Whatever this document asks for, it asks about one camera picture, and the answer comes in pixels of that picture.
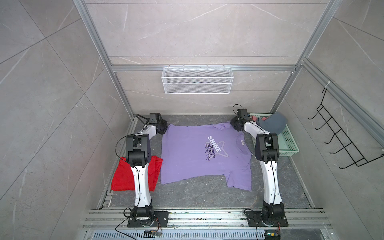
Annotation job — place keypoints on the purple t shirt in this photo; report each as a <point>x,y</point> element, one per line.
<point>197,151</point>

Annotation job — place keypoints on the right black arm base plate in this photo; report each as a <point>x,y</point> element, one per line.
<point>261,219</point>

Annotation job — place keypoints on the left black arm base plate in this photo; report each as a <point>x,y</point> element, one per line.
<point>151,220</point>

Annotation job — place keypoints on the white wire mesh basket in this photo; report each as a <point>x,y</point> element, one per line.
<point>199,80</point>

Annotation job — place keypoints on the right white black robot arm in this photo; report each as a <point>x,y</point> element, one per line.
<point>267,153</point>

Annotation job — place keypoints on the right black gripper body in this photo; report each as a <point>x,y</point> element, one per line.
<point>235,122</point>

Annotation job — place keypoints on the small circuit board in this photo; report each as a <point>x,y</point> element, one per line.
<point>151,233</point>

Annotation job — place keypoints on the green power connector box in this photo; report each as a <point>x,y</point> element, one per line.
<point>272,235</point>

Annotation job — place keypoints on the green plastic basket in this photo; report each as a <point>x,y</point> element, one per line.
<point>287,144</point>

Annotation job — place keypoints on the grey blue t shirt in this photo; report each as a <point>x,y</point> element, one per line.
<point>275,123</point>

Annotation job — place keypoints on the black wire hook rack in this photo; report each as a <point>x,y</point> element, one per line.
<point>340,136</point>

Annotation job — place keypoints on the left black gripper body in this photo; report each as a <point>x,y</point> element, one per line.
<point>163,125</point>

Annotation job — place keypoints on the red folded t shirt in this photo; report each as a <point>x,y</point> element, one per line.
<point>123,179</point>

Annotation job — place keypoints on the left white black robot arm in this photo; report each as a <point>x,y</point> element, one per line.
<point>138,156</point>

